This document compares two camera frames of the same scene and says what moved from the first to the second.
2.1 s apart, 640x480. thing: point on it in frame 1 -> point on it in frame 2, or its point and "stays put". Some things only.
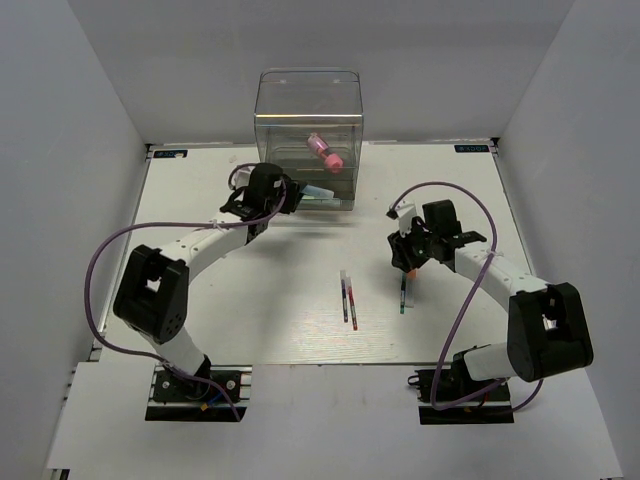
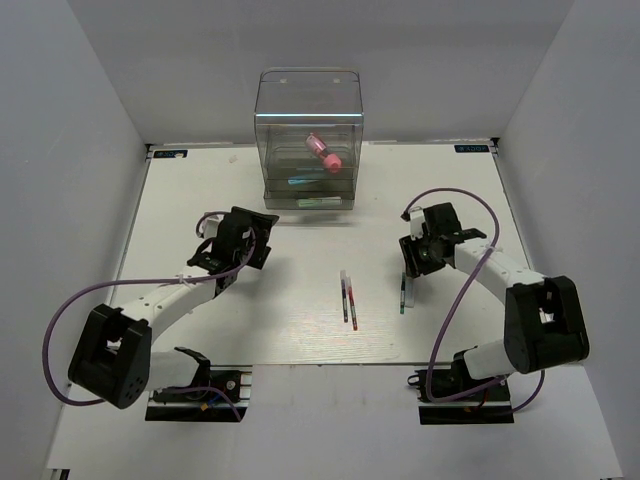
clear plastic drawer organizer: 308,122 stays put
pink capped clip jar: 333,161 stays put
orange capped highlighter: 410,285 stays put
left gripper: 292,195 -> 260,221
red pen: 352,303 stays put
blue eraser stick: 318,191 -> 297,180
